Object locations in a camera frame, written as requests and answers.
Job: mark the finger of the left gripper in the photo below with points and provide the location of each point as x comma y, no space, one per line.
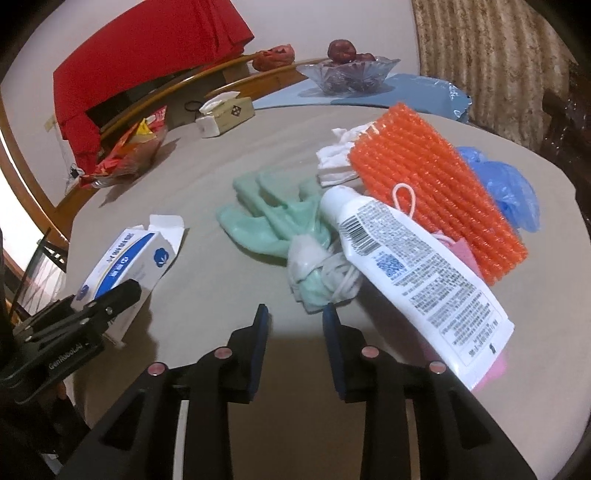
113,297

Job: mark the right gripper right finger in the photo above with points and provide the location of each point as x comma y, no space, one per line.
419,421

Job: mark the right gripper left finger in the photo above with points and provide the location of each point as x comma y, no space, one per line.
135,438

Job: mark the white blue medicine box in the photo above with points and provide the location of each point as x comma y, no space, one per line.
140,253

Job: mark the pink pouch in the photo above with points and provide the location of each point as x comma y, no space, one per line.
461,250

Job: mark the white squeeze tube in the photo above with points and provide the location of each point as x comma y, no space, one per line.
442,297

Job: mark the glass snack dish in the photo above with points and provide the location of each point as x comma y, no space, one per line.
131,154

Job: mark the red snack packets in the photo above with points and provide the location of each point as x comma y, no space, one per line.
124,143

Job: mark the television under red cloth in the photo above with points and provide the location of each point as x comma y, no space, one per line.
104,112

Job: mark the tissue box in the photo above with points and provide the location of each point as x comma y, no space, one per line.
222,113

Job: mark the blue plastic bag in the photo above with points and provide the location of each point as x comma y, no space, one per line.
511,191

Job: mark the crumpled white tissue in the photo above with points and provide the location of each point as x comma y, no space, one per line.
334,167

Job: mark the wooden TV cabinet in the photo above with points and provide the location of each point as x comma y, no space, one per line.
124,148

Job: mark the red cloth cover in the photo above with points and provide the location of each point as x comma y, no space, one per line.
153,39

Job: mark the red ornament on cabinet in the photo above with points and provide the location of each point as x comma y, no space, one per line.
273,58

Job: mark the dark wooden armchair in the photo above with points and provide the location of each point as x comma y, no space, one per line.
567,140

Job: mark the blue tablecloth side table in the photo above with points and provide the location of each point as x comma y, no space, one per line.
423,94

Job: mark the glass fruit bowl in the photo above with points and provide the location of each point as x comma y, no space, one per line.
357,77

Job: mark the red apples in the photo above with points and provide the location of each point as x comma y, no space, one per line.
342,51

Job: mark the beige patterned curtain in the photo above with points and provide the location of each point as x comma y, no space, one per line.
503,54

